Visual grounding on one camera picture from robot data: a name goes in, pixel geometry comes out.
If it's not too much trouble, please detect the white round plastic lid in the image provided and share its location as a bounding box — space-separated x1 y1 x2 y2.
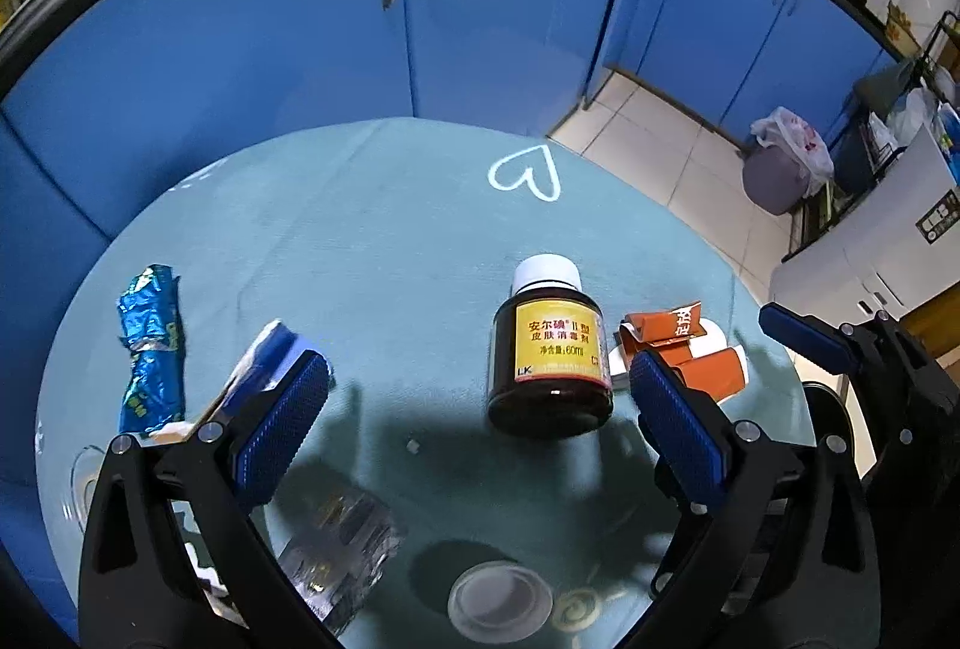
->
448 563 554 635

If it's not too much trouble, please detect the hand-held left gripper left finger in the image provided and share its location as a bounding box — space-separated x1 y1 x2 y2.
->
77 351 347 649

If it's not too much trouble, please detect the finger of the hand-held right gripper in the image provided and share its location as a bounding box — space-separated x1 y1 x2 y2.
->
757 302 912 378

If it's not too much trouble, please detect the torn orange white carton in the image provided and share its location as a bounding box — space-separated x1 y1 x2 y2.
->
609 300 749 402

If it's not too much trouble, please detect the dark grey bag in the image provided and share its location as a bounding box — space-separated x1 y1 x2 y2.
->
855 65 920 113

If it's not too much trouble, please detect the blue foil snack wrapper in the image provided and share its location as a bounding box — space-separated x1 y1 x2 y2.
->
116 264 187 436

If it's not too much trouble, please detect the clear glass dish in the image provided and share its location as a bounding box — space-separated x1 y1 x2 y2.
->
64 442 113 541

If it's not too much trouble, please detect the grey waste bin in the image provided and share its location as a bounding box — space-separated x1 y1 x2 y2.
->
742 142 815 216

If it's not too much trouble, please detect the blue white package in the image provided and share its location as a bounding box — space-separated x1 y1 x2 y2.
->
930 101 960 185

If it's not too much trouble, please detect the white appliance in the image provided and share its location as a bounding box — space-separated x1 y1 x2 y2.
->
771 124 960 320

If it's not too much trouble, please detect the trash bin with plastic bag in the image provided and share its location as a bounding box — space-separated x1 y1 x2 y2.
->
751 107 835 196

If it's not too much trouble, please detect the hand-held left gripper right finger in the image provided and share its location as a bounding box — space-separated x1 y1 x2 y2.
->
621 351 880 649

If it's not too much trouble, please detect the brown medicine bottle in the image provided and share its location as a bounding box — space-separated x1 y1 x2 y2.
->
486 255 614 440

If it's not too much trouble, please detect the torn white cardboard box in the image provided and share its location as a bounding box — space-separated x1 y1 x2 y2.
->
178 319 316 444

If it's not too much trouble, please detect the row of blue cabinet doors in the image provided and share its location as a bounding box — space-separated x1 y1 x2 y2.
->
0 0 908 492

